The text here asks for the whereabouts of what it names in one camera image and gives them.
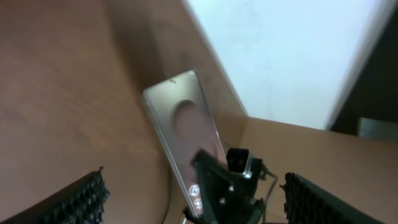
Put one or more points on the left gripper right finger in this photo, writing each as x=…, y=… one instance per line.
x=308, y=203

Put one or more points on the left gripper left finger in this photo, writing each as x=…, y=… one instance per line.
x=81, y=202

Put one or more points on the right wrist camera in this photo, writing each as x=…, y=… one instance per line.
x=243, y=162

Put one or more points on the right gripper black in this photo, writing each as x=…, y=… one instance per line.
x=225, y=198

